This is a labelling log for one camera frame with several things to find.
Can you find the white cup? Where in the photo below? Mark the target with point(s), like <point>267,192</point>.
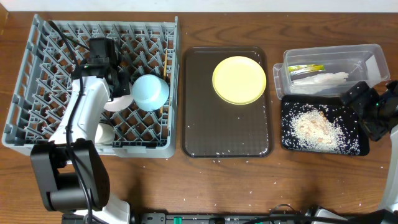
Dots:
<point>104,134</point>

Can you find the dark brown serving tray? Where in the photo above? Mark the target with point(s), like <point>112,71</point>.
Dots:
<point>214,128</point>

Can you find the green snack wrapper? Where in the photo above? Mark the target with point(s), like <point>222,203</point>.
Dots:
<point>301,69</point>

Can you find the yellow round plate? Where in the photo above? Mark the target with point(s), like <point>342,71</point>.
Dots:
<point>239,80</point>

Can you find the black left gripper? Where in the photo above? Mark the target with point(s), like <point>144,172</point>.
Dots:
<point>121,84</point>

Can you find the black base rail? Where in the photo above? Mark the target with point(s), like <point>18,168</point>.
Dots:
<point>161,218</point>

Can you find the light blue bowl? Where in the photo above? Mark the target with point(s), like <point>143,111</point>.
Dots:
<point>150,92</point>

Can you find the black food waste tray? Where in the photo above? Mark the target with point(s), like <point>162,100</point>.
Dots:
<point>323,124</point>

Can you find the white paper napkin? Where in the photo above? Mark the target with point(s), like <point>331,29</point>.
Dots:
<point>317,83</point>

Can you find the pile of rice and peanuts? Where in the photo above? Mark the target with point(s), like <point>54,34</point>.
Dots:
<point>317,129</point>

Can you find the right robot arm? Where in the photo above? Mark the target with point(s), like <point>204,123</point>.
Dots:
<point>377,116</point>

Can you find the clear plastic waste bin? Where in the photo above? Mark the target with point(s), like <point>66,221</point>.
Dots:
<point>365,62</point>

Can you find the pink bowl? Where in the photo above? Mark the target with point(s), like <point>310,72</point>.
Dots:
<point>118,104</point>

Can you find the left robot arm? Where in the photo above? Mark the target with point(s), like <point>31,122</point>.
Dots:
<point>68,169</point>

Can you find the grey plastic dish rack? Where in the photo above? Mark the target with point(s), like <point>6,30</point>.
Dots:
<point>43,85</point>

